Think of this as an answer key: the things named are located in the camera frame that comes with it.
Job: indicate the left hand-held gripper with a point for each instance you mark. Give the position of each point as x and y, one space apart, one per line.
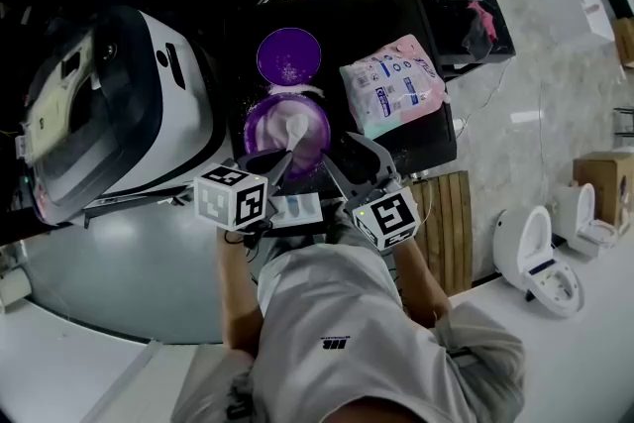
223 198

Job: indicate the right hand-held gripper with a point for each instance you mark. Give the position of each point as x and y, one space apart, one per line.
391 218

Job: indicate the white powder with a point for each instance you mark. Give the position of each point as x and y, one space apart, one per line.
270 134

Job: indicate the white plastic spoon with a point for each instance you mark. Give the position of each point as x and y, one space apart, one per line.
298 126

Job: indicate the person's right forearm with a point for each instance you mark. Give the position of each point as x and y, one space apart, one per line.
421 282

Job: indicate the person's left forearm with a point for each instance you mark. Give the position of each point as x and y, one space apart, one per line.
238 297

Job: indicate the pink white powder bag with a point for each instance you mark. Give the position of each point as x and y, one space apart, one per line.
391 84

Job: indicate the purple plastic tub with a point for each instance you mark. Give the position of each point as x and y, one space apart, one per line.
249 134

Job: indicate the person's grey trousers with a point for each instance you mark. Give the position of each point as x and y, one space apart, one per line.
342 233

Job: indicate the wooden slat mat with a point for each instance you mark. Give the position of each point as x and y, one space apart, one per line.
446 233

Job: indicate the white and black top-loader machine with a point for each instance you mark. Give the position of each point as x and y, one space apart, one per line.
188 114

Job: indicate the purple round lid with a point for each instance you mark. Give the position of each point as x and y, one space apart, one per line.
287 52

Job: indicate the person's grey t-shirt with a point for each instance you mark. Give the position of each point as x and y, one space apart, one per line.
337 312

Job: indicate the white toilet with open lid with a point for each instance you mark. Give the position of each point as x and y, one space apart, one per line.
520 243
574 208

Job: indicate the pink and black cloth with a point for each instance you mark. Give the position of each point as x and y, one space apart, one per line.
480 27

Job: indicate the brown cardboard box beside toilets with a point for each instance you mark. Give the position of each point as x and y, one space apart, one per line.
599 173

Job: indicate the dark chair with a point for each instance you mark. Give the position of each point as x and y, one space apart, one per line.
625 121

